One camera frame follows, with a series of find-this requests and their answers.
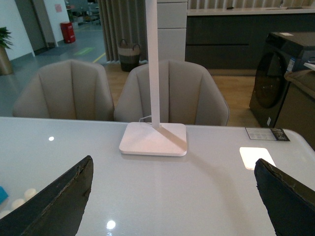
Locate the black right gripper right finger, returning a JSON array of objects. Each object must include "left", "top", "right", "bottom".
[{"left": 254, "top": 158, "right": 315, "bottom": 236}]

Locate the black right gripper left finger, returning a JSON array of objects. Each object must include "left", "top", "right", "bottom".
[{"left": 0, "top": 155, "right": 94, "bottom": 236}]

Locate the blue toy block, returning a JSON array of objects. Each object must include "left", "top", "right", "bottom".
[{"left": 0, "top": 186, "right": 9, "bottom": 205}]

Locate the black white label card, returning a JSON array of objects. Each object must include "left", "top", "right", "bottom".
[{"left": 245, "top": 127, "right": 290, "bottom": 142}]

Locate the brown covered furniture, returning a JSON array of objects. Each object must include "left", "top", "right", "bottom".
[{"left": 276, "top": 70, "right": 315, "bottom": 148}]

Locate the white desk lamp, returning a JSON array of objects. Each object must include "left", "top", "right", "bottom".
[{"left": 119, "top": 0, "right": 187, "bottom": 157}]

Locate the beige chair left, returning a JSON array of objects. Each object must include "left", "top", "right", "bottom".
[{"left": 12, "top": 59, "right": 114, "bottom": 121}]

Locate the beige chair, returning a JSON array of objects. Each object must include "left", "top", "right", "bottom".
[
  {"left": 12, "top": 59, "right": 114, "bottom": 121},
  {"left": 114, "top": 59, "right": 229, "bottom": 126}
]

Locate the beige chair right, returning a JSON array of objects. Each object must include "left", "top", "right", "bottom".
[{"left": 114, "top": 59, "right": 229, "bottom": 126}]

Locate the black washing machine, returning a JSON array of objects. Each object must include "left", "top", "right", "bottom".
[{"left": 249, "top": 31, "right": 315, "bottom": 127}]

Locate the woven laundry basket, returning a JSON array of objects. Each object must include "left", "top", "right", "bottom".
[{"left": 118, "top": 39, "right": 141, "bottom": 72}]

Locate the potted green plant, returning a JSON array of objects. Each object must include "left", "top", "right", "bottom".
[{"left": 0, "top": 27, "right": 13, "bottom": 76}]

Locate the dark kitchen counter cabinet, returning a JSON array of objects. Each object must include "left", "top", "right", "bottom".
[{"left": 185, "top": 7, "right": 315, "bottom": 69}]

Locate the red cabinet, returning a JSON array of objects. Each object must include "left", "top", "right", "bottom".
[{"left": 60, "top": 22, "right": 75, "bottom": 43}]

